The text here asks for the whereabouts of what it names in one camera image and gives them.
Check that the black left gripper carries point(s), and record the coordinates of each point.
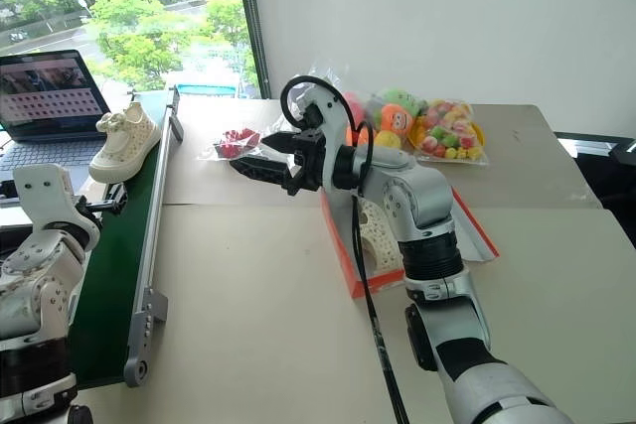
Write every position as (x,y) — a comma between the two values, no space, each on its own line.
(88,210)

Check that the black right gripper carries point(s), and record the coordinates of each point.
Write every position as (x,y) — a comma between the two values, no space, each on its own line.
(308,166)

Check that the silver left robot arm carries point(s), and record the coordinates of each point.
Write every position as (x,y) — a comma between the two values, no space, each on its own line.
(35,285)

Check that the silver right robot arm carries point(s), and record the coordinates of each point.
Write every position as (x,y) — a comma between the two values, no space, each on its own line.
(427,195)

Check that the orange shoebox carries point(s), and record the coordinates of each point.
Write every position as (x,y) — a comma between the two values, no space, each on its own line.
(343,255)

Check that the clear bag of red items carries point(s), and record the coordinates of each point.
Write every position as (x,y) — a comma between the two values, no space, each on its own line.
(238,138)

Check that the green conveyor belt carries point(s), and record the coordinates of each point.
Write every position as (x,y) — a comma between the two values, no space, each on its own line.
(124,245)

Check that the cream perforated child shoe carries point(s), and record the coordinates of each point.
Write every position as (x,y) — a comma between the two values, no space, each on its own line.
(382,240)
(129,146)

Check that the clear bag of plush toys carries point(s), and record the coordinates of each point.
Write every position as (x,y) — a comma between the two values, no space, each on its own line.
(323,81)

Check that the pink plush toy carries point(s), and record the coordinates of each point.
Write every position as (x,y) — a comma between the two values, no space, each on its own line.
(354,106)

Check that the orange smiling plush toy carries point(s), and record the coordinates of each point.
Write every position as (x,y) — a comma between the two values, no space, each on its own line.
(397,118)

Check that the dark blue laptop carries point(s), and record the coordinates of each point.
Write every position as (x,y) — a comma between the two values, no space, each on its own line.
(45,91)

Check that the green plush toy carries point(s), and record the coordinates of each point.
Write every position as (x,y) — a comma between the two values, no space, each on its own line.
(402,96)

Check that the clear bag of colourful balls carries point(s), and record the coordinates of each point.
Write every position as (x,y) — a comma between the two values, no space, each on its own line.
(447,133)

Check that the dark rounded shape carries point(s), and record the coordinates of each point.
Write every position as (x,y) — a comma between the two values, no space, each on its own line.
(79,415)

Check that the black desk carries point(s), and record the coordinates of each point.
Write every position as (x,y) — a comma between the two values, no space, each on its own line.
(606,181)

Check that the silver conveyor side rail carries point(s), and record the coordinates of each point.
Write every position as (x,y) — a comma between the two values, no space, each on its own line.
(149,240)

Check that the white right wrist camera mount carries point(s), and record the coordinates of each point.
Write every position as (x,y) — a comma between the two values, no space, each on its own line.
(330,116)

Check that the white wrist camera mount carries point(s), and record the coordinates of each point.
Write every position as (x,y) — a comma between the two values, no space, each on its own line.
(330,116)
(45,190)

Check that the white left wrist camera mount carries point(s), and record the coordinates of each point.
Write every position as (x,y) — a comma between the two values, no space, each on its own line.
(45,190)

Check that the grey conveyor end bracket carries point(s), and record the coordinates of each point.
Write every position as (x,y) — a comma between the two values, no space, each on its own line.
(176,128)
(144,329)

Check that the black window frame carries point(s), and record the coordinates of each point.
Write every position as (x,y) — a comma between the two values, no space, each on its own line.
(253,22)

